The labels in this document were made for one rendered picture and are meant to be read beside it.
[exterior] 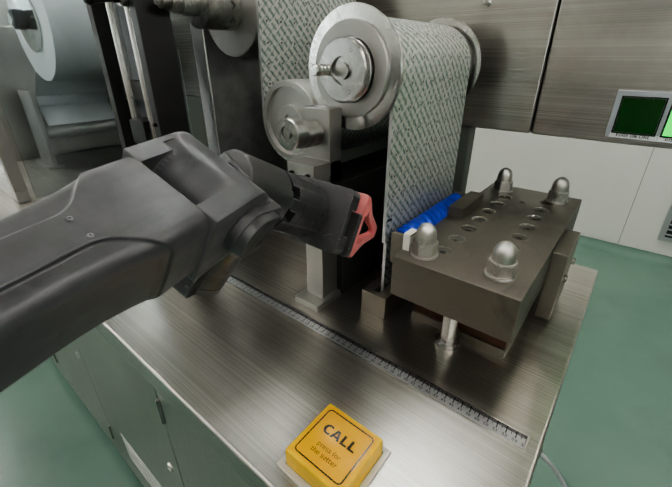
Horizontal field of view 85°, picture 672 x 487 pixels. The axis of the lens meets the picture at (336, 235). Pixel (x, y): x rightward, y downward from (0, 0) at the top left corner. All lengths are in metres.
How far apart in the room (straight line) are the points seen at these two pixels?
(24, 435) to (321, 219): 1.70
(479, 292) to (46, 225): 0.40
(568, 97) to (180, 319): 0.72
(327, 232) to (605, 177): 2.89
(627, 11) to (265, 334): 0.70
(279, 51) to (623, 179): 2.77
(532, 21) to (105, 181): 0.69
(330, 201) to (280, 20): 0.37
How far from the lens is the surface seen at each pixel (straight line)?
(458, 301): 0.48
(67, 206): 0.20
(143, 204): 0.21
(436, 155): 0.63
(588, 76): 0.75
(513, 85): 0.77
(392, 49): 0.48
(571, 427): 1.81
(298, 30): 0.70
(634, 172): 3.15
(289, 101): 0.60
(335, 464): 0.41
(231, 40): 0.70
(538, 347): 0.61
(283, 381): 0.50
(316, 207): 0.35
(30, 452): 1.87
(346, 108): 0.52
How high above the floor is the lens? 1.27
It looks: 26 degrees down
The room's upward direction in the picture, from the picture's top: straight up
